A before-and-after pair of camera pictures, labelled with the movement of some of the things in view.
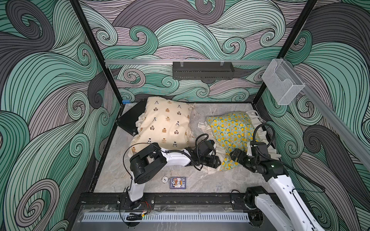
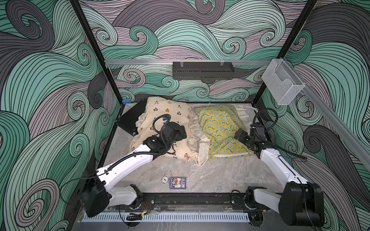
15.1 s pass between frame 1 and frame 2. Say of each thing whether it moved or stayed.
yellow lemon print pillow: moved
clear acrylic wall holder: stayed
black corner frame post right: stayed
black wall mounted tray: stayed
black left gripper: moved
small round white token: stayed
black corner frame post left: stayed
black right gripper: moved
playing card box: stayed
